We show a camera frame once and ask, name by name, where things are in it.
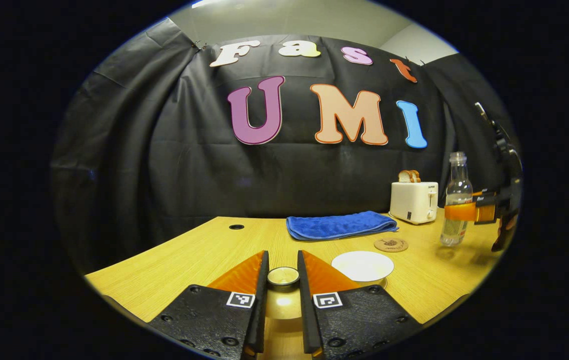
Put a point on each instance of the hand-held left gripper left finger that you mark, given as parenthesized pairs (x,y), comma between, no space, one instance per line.
(259,310)

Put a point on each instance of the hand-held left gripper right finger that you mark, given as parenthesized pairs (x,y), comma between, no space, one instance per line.
(305,310)

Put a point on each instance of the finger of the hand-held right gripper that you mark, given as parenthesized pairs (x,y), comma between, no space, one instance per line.
(484,194)
(464,212)

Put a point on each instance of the white ceramic teacup lid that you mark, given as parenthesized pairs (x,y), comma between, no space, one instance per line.
(283,300)

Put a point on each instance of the clear plastic water bottle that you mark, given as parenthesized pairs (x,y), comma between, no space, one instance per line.
(458,180)

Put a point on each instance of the white ceramic teacup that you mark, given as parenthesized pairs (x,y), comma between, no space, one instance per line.
(362,265)

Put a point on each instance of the round brown coaster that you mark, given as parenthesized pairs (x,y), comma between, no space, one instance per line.
(391,245)

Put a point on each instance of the white toaster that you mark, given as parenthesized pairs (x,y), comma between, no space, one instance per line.
(412,202)

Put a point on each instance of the toast slice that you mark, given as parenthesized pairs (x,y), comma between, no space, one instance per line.
(416,175)
(405,176)

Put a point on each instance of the black table grommet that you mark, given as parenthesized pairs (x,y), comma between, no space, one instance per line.
(236,226)

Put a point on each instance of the blue folded towel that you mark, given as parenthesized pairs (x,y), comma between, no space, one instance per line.
(339,225)

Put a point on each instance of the black backdrop cloth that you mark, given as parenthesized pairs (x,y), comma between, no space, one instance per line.
(164,150)

